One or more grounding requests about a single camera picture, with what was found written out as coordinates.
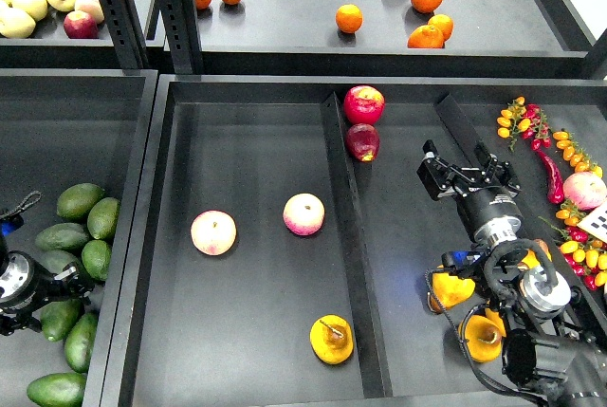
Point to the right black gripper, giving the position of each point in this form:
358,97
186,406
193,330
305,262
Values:
489,215

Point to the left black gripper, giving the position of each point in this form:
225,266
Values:
73,282

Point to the green avocado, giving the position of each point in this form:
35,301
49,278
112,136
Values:
75,203
58,318

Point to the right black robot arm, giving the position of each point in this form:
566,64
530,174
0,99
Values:
550,359

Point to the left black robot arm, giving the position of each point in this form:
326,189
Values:
26,285

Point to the green avocado top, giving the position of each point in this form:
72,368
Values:
75,203

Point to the yellow pear bottom of pile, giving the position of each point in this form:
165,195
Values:
483,338

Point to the yellow pear in middle tray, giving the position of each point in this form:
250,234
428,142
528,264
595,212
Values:
331,339

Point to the cherry tomato bunch upper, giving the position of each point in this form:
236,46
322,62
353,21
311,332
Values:
523,120

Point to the cherry tomato bunch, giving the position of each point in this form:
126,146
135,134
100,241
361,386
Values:
523,120
584,252

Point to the red chili pepper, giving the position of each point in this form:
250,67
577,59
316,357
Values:
555,193

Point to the pink apple right tray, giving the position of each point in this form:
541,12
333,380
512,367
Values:
585,190

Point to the dark red apple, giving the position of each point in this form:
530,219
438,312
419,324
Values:
362,142

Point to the bright red apple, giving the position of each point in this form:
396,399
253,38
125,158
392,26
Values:
363,104

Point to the checkered marker card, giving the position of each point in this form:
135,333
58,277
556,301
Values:
595,222

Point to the cherry tomato bunch lower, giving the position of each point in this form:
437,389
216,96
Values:
584,252

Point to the pink apple left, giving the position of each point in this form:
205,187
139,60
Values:
213,232

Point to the pink apple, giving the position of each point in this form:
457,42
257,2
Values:
303,214
213,232

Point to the black left tray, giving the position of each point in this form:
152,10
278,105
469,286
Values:
63,127

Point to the black tray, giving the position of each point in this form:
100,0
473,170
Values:
63,127
233,329

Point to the pink apple centre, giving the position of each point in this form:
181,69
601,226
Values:
303,214

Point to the orange on shelf centre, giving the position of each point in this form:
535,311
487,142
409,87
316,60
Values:
349,18

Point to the black centre tray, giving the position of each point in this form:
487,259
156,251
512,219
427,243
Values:
233,329

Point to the red apple on shelf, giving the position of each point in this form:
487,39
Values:
80,25

